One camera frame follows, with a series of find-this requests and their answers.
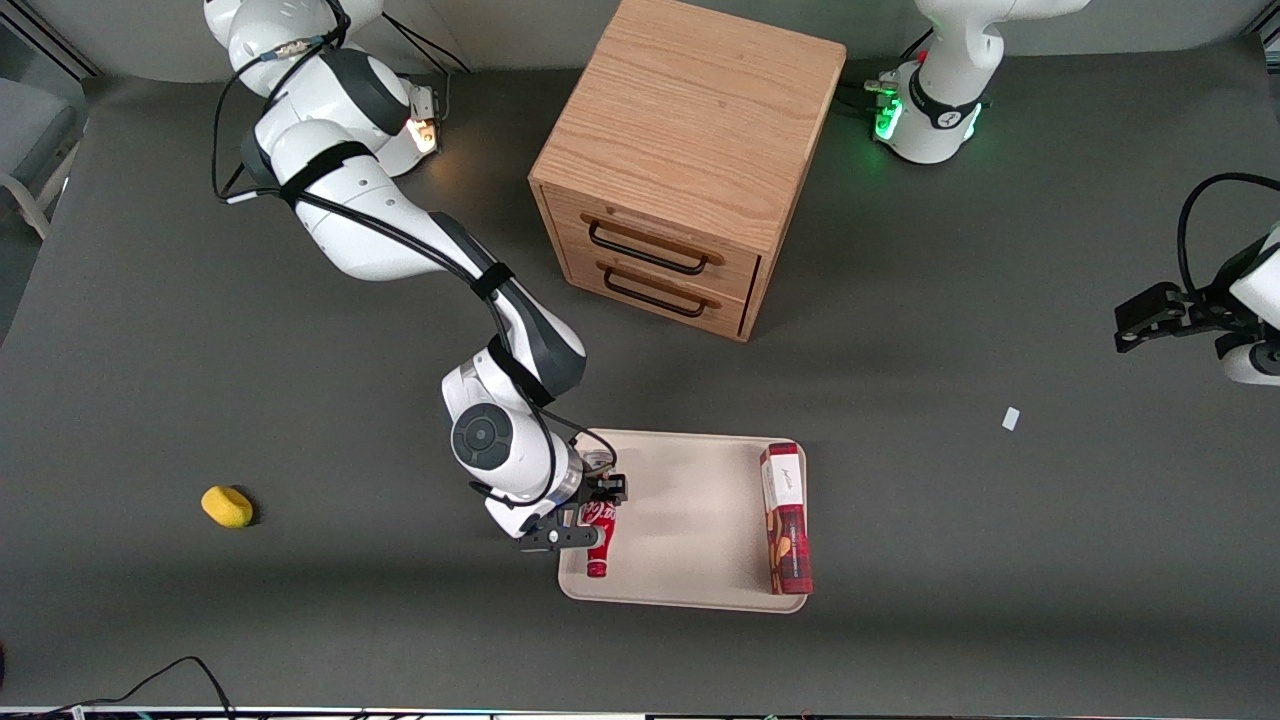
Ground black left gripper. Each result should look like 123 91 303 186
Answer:
1114 256 1253 354

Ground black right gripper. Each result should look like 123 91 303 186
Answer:
574 470 630 529

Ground red coke bottle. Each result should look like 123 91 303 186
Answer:
580 452 618 580

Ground beige rectangular tray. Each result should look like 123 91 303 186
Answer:
557 428 809 614

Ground red white snack box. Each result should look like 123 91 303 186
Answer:
758 441 814 596

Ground wooden drawer front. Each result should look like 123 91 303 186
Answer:
543 185 763 304
563 243 753 341

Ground yellow lemon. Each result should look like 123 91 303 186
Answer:
200 485 255 529

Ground wooden drawer cabinet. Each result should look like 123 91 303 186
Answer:
528 0 848 344

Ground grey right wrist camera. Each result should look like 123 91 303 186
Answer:
512 524 603 554

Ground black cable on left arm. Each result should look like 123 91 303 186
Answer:
1177 172 1280 295

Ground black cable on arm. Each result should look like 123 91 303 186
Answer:
1177 172 1280 295
211 0 621 509

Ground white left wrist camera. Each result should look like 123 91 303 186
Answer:
1215 334 1280 388

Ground black drawer handle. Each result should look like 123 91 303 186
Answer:
587 220 710 277
602 268 708 320

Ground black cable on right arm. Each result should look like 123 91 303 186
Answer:
211 0 621 509

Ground black cables at left arm base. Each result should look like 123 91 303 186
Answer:
838 28 937 113

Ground black cables at arm base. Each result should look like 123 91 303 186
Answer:
838 28 937 113
384 12 471 79

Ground black cable at table edge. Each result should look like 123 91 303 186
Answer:
28 656 237 718

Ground black cables at right arm base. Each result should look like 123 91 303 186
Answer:
384 12 471 79

